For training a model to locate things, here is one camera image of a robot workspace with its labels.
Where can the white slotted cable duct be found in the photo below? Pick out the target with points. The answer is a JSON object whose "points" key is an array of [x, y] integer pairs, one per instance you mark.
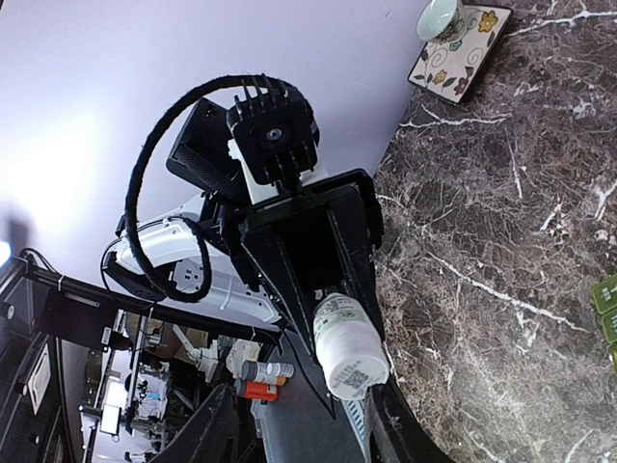
{"points": [[341, 440]]}

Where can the pale green bowl left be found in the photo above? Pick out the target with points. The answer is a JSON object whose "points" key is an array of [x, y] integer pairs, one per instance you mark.
{"points": [[442, 21]]}

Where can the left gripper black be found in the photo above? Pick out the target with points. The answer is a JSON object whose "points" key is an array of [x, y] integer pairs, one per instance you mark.
{"points": [[321, 236]]}

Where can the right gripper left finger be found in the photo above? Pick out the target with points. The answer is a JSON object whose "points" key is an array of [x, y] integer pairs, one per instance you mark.
{"points": [[212, 433]]}

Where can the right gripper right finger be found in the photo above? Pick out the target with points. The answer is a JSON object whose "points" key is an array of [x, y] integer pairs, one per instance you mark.
{"points": [[392, 432]]}

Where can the floral square plate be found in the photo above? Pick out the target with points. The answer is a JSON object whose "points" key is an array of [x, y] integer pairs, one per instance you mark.
{"points": [[448, 70]]}

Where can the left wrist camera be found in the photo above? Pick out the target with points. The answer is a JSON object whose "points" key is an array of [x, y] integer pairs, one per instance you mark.
{"points": [[275, 137]]}

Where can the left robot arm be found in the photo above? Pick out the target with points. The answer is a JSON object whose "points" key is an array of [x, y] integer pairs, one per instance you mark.
{"points": [[170, 256]]}

